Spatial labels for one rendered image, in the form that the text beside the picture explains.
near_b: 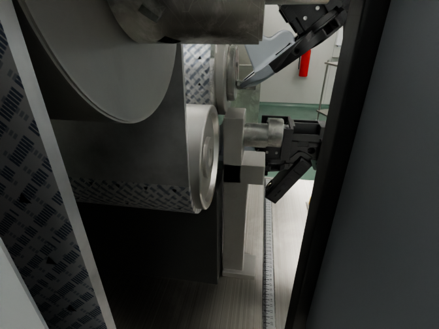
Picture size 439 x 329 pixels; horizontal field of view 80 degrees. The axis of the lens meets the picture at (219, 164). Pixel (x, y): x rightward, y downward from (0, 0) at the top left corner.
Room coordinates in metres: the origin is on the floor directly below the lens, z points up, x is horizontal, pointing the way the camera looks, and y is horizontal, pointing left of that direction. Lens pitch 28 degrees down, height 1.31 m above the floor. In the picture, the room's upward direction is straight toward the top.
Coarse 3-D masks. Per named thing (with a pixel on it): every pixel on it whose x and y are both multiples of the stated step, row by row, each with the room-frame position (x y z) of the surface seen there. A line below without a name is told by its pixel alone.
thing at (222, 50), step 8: (224, 48) 0.34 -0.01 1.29; (224, 56) 0.34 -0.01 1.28; (216, 64) 0.34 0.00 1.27; (224, 64) 0.34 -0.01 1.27; (216, 72) 0.33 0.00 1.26; (224, 72) 0.34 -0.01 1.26; (216, 80) 0.33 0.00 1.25; (224, 80) 0.34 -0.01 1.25; (216, 88) 0.33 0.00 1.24; (224, 88) 0.34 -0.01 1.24; (216, 96) 0.34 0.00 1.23; (224, 96) 0.34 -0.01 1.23; (224, 104) 0.34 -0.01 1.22; (224, 112) 0.36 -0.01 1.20
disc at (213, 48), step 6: (210, 48) 0.33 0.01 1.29; (216, 48) 0.34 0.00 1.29; (210, 54) 0.33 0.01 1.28; (216, 54) 0.34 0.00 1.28; (210, 60) 0.32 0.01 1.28; (210, 66) 0.32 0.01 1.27; (210, 72) 0.32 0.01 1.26; (210, 78) 0.32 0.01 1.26; (210, 84) 0.32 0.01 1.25; (210, 90) 0.32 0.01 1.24; (210, 96) 0.32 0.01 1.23; (210, 102) 0.32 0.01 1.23; (216, 102) 0.34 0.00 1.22; (216, 108) 0.34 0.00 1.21; (222, 120) 0.39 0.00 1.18
